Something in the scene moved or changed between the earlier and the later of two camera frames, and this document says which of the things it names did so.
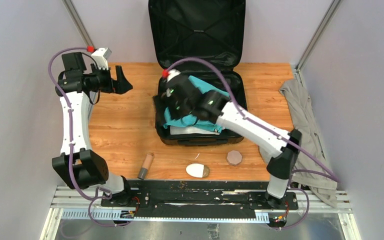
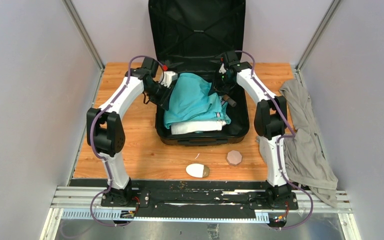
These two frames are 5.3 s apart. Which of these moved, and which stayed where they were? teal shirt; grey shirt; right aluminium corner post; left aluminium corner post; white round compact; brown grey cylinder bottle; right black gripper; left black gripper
Moved: brown grey cylinder bottle; right black gripper; teal shirt; left black gripper
Stayed: grey shirt; left aluminium corner post; white round compact; right aluminium corner post
